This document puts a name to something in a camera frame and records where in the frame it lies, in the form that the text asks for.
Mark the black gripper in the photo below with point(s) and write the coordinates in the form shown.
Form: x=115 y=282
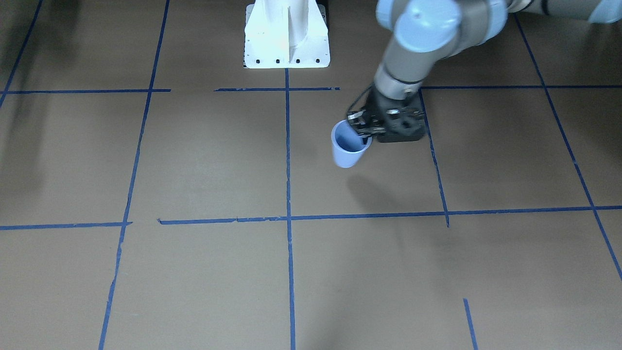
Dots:
x=374 y=108

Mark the blue plastic cup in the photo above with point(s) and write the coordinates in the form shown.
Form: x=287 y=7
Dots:
x=347 y=146

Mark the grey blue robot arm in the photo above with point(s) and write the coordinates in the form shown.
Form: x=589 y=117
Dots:
x=427 y=31

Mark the white mounting post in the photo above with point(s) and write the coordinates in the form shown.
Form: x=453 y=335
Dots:
x=286 y=34

